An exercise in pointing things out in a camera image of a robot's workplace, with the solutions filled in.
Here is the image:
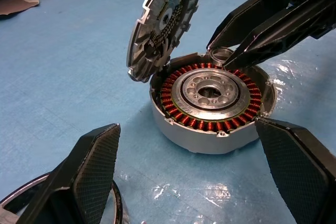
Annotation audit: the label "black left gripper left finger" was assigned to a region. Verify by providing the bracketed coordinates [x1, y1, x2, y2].
[15, 123, 121, 224]

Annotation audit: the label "brown torn patch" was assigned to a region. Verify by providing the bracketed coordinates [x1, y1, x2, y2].
[0, 0, 40, 16]

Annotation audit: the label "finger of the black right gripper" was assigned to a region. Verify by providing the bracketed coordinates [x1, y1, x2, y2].
[223, 0, 336, 71]
[206, 0, 290, 51]

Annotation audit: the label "blue table cover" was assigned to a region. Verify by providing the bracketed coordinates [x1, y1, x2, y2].
[0, 0, 336, 224]

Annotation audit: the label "shiny spoked rotor ring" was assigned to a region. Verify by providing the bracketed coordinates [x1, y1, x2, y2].
[0, 171, 124, 224]

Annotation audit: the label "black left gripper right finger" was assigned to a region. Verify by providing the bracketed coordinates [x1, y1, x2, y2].
[255, 118, 336, 224]

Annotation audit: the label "silver motor housing copper windings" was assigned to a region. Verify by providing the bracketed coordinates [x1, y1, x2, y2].
[149, 47, 277, 155]

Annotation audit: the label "silver hinged motor lid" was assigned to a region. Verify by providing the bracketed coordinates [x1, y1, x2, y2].
[126, 0, 208, 83]

